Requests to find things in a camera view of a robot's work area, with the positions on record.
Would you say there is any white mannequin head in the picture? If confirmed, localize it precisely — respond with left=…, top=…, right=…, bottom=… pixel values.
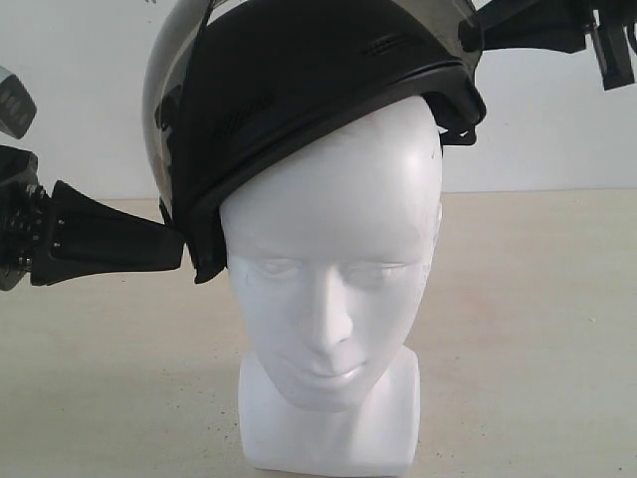
left=221, top=97, right=442, bottom=457

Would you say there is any black helmet with tinted visor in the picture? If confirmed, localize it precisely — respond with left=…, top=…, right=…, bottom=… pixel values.
left=141, top=1, right=486, bottom=284

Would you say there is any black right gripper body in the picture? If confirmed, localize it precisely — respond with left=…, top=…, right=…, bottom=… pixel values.
left=586, top=0, right=636, bottom=91

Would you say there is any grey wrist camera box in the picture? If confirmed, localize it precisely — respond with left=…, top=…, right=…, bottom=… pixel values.
left=0, top=67, right=37, bottom=139

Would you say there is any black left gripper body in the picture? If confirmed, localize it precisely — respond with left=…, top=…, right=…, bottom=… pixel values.
left=1, top=145, right=52, bottom=290

